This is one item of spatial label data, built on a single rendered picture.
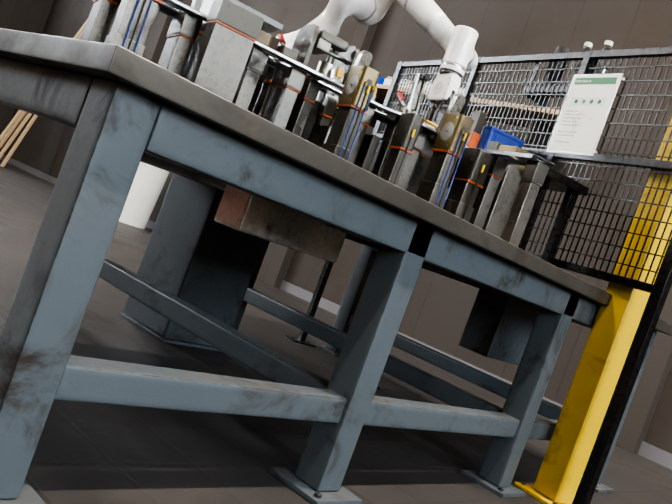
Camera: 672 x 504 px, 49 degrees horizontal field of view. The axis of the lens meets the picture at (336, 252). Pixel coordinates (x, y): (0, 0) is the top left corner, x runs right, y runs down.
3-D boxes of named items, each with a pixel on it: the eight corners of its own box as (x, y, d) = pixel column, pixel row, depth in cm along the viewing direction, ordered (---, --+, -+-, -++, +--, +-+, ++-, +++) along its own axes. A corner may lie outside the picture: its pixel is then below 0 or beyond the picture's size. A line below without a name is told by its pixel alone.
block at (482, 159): (453, 235, 226) (485, 149, 226) (430, 229, 236) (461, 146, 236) (470, 242, 230) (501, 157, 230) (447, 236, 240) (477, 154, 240)
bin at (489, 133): (480, 158, 272) (492, 125, 272) (438, 155, 300) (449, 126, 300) (514, 174, 279) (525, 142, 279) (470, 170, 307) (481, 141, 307)
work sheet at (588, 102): (592, 156, 256) (623, 73, 256) (545, 151, 276) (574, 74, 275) (596, 158, 257) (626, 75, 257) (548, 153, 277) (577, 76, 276)
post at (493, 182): (467, 240, 234) (498, 156, 234) (457, 238, 238) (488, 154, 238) (478, 245, 237) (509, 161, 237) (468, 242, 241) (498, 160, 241)
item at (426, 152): (396, 216, 244) (426, 135, 244) (389, 215, 247) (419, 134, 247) (412, 223, 248) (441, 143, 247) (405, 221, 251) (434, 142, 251)
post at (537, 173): (505, 251, 219) (539, 160, 219) (494, 248, 223) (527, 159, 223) (517, 256, 221) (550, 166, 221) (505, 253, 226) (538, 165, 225)
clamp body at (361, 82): (327, 183, 203) (370, 64, 202) (307, 178, 213) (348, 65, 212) (345, 190, 206) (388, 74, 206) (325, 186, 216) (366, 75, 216)
